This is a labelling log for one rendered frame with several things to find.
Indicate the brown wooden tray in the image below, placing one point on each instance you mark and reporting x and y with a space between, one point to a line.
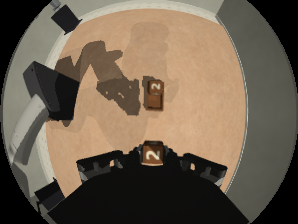
155 102

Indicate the brown digit cube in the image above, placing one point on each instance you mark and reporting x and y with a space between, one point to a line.
153 152
155 87

